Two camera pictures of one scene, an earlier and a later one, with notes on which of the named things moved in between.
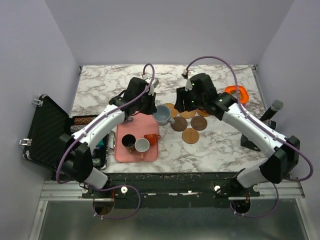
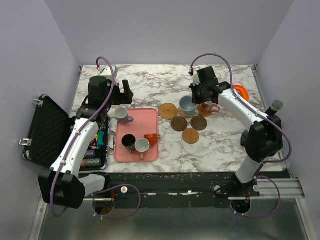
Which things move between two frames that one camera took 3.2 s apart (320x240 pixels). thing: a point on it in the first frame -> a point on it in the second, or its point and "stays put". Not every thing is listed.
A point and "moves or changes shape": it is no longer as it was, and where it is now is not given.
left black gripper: (152, 108) -> (126, 97)
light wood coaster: (190, 135) stays put
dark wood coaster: (180, 124) stays put
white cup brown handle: (142, 145) stays put
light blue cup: (162, 115) moves or changes shape
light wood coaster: (202, 113) stays put
